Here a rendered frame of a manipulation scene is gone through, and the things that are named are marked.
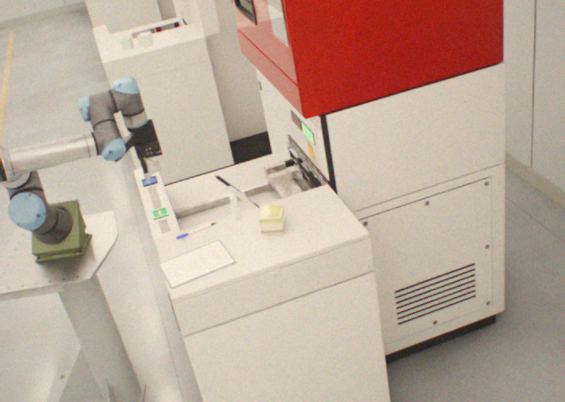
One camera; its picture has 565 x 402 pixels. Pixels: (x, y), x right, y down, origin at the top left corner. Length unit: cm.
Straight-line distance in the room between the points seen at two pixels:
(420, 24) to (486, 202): 79
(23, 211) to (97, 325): 62
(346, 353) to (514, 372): 89
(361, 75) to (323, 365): 96
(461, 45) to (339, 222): 73
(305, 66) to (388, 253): 84
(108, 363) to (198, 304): 98
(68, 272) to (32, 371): 108
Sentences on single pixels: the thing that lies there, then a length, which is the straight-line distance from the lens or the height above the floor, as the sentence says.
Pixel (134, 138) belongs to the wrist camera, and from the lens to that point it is 223.
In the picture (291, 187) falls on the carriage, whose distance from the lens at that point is 252.
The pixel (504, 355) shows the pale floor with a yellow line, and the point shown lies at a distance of 303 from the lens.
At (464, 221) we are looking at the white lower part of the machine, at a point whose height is 62.
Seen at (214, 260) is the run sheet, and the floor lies 97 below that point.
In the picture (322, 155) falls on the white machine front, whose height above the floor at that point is 107.
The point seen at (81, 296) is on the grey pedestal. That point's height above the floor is 64.
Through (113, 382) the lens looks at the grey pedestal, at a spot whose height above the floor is 18.
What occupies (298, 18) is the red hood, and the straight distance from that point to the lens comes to 210.
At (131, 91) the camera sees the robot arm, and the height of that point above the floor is 143.
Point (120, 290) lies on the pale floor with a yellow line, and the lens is 378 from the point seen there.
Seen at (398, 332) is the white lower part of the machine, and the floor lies 18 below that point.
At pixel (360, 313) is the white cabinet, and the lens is 222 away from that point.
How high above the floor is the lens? 214
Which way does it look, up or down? 30 degrees down
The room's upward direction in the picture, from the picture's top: 11 degrees counter-clockwise
